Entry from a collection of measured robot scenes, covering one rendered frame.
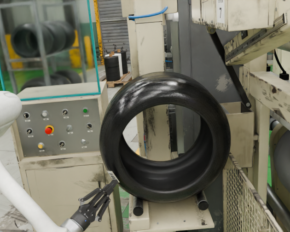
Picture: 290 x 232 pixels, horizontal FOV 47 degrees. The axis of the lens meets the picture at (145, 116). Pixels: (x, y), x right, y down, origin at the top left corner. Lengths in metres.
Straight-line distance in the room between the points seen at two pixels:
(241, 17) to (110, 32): 10.18
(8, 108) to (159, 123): 0.73
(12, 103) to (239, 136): 1.05
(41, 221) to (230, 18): 0.84
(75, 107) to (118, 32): 9.10
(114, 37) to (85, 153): 9.16
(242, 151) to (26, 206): 1.06
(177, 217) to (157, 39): 0.83
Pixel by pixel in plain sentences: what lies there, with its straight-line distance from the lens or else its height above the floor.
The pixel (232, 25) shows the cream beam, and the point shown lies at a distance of 1.00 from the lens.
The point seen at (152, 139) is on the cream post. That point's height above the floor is 1.08.
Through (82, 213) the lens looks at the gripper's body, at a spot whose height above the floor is 0.99.
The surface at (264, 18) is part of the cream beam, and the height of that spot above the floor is 1.67.
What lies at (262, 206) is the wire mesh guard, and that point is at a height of 1.00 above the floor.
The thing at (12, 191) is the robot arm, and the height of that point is 1.17.
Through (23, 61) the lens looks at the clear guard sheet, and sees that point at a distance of 1.98.
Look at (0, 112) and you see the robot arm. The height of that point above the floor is 1.39.
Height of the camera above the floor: 1.72
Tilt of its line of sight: 18 degrees down
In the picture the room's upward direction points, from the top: 5 degrees counter-clockwise
